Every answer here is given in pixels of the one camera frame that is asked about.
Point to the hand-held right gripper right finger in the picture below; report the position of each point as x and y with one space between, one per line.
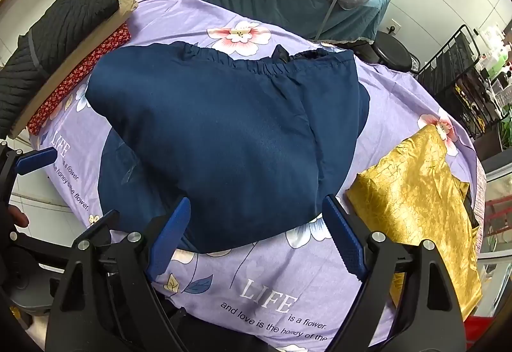
344 236

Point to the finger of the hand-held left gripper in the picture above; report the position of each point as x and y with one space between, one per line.
36 162
102 226

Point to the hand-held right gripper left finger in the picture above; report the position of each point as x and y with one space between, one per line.
170 240

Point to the navy blue jacket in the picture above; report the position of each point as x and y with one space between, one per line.
224 136

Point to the person's left hand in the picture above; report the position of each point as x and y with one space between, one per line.
18 216

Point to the wooden board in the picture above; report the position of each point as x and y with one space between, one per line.
23 119

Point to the purple floral bedsheet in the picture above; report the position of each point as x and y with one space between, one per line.
280 288

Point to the gold crinkled cloth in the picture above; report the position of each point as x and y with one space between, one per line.
420 196

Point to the red patterned cloth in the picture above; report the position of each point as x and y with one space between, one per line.
80 72

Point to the black knitted sweater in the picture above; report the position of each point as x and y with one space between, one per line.
48 36

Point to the black round stool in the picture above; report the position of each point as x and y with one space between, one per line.
394 52

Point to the black rack cart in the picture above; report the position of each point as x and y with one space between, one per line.
452 68

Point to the white wall socket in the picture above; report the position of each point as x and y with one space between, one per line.
395 26

